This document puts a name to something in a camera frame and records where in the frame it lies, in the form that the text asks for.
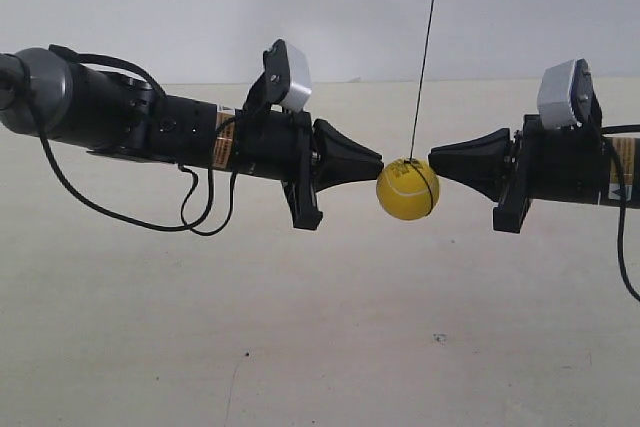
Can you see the yellow tennis ball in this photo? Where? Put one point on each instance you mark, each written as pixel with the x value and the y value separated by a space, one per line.
pixel 408 189

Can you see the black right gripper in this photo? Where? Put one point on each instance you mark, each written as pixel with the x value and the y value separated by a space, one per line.
pixel 567 165

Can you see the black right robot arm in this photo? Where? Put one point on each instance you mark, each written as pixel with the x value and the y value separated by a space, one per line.
pixel 623 188

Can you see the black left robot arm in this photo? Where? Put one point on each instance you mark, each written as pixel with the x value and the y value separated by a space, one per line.
pixel 115 109

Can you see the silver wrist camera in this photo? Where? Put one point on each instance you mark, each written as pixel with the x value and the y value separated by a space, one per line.
pixel 287 76
pixel 566 96

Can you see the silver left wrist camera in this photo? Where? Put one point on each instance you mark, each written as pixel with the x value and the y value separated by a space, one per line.
pixel 287 76

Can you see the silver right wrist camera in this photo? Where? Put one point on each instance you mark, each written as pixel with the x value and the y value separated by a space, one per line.
pixel 566 96

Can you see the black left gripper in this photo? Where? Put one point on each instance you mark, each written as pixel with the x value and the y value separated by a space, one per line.
pixel 278 146

